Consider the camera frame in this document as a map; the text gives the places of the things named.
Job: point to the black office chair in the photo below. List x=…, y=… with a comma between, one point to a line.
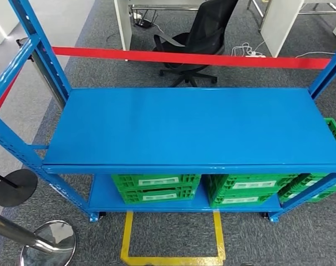
x=201, y=33

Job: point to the white power strip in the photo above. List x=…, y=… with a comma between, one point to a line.
x=255, y=55

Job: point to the black round disc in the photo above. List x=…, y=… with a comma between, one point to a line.
x=16, y=187

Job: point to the red barrier belt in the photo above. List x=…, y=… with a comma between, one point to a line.
x=184, y=58

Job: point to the white desk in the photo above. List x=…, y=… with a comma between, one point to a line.
x=279, y=25
x=123, y=22

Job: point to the blue metal shelf rack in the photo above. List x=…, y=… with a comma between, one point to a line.
x=184, y=125

